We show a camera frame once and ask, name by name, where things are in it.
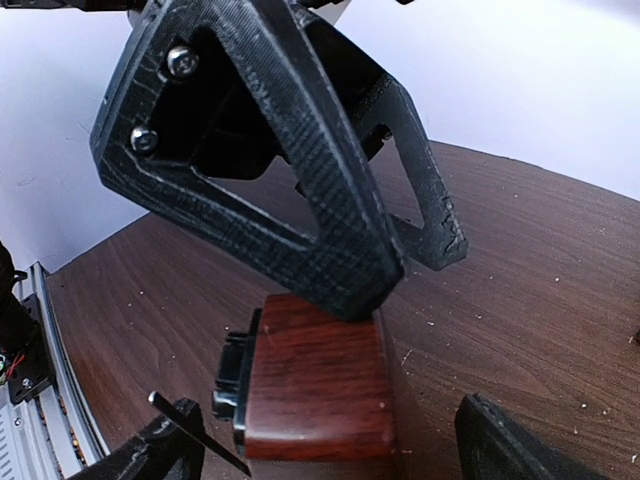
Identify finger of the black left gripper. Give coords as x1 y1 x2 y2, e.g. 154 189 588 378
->
90 1 404 320
302 19 468 271

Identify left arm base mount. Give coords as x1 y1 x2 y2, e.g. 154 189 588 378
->
1 245 57 405

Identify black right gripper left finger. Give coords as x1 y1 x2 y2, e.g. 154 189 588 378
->
71 415 205 480

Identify red wooden metronome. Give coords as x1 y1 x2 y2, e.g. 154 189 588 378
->
212 294 400 462

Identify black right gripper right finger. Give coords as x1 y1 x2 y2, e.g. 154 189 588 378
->
454 393 639 479

